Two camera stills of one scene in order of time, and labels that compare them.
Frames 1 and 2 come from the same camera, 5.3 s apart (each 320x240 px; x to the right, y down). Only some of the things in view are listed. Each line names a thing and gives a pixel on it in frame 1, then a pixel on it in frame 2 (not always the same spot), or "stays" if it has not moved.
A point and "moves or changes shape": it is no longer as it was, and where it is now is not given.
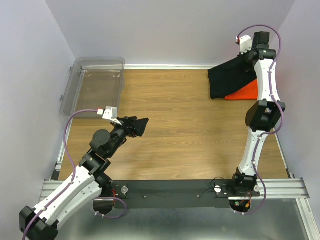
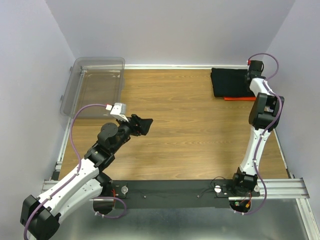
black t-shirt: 225,78 moves or changes shape
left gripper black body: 129,131 stays
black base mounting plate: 176,193 stays
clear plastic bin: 93,83 stays
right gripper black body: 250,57 to 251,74
